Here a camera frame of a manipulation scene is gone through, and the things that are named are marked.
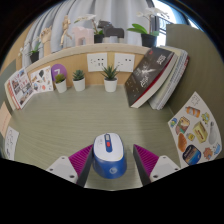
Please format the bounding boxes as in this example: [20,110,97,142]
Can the white and blue computer mouse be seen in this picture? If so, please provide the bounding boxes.
[92,132,128,180]

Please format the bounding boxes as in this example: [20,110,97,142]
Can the black horse figure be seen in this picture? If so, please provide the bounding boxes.
[97,20,125,43]

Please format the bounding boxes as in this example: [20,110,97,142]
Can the grey-green desk partition panel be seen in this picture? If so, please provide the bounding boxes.
[165,23,224,168]
[0,59,18,101]

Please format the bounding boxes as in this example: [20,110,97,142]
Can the white mouse pad with drawing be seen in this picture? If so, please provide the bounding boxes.
[3,125,20,162]

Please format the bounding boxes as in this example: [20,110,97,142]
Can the dark covered book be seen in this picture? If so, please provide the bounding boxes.
[124,46,175,109]

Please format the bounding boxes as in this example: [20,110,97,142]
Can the red and white magazine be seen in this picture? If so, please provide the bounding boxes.
[4,67,35,111]

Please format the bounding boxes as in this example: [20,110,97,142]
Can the white orchid in black pot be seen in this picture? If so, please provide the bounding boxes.
[19,41,44,64]
[126,7,171,48]

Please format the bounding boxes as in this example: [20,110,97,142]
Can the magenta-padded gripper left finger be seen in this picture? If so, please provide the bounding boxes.
[45,144,95,188]

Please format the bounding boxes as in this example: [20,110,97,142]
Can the small succulent in white pot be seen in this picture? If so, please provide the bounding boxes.
[72,69,86,93]
[53,73,68,94]

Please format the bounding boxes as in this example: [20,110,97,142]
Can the pink horse figure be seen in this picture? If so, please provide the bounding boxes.
[71,26,95,47]

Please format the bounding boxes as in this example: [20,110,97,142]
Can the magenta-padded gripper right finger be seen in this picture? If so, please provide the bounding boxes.
[133,144,182,186]

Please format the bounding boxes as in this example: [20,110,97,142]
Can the window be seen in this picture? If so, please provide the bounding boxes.
[146,0,201,48]

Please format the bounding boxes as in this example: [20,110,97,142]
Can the white sticker sheet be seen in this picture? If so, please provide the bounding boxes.
[29,65,54,94]

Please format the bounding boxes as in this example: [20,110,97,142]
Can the light wooden desk shelf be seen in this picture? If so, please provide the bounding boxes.
[24,42,151,88]

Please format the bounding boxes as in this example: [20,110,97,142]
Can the wooden artist mannequin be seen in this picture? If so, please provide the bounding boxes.
[59,14,73,48]

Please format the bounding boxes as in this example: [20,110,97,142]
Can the white orchid behind horses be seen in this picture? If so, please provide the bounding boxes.
[73,13,105,44]

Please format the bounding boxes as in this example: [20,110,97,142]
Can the white wall socket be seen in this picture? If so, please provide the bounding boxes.
[113,52,136,73]
[86,52,109,73]

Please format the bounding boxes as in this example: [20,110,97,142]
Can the food sticker sheet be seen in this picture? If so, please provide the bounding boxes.
[167,91,223,169]

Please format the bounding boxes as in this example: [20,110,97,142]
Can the small spiky plant white pot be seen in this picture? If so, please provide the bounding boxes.
[100,64,120,93]

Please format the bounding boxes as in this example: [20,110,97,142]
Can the grey curtain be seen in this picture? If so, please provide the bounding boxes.
[21,0,151,59]

